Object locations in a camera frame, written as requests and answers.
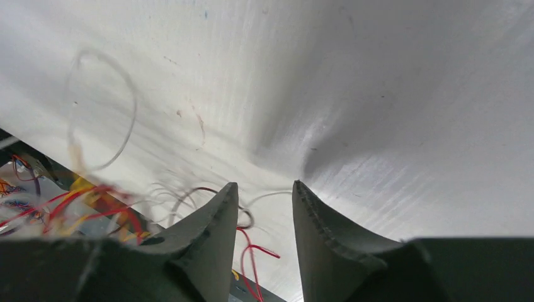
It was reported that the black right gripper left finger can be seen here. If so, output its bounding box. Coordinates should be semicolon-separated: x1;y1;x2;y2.
1;182;239;301

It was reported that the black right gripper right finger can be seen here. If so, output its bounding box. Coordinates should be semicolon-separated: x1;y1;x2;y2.
292;181;533;301

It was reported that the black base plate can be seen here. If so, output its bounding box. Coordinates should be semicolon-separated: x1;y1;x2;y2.
0;128;288;302

